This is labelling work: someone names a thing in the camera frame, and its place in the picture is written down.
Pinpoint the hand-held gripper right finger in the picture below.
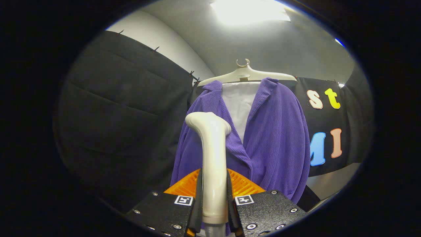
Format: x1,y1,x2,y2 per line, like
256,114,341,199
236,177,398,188
226,169,306,237

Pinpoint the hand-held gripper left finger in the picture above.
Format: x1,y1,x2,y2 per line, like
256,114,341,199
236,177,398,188
125,168,203,237

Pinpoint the white garment steamer head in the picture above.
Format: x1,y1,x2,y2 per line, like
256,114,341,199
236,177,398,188
185,112,232,225

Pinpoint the purple corduroy jacket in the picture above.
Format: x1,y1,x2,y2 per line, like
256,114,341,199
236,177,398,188
170,78,311,206

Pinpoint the white ironing pad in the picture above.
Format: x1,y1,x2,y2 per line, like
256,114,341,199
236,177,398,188
221,82,261,144

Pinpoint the grey cabinet with dark top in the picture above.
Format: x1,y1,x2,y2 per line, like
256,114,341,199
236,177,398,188
306,162,361,211

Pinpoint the cream plastic hanger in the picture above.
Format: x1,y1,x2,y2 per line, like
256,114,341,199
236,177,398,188
197,59,297,87

